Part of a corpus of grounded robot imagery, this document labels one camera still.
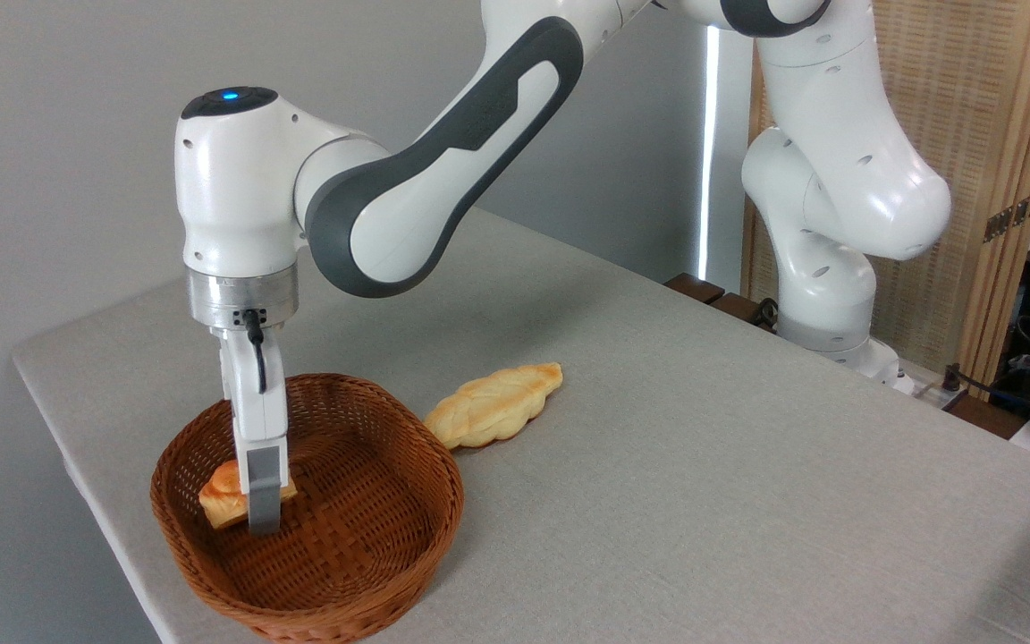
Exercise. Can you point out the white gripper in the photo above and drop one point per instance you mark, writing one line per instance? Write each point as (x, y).
(251, 411)

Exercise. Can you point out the round orange bread roll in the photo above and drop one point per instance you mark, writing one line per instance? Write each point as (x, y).
(224, 503)

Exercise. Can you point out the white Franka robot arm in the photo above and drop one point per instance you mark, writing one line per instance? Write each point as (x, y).
(238, 197)

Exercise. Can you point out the long braided bread loaf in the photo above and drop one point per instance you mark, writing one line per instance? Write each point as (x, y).
(493, 407)

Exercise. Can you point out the brown wicker basket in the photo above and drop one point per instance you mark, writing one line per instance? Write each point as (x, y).
(345, 555)

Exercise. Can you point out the dark brown wooden block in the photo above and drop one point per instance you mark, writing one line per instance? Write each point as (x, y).
(984, 416)
(738, 309)
(694, 287)

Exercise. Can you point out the grey tablecloth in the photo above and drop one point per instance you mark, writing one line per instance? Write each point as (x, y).
(747, 492)

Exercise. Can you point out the black screen hinge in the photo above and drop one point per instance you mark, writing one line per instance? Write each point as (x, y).
(1011, 216)

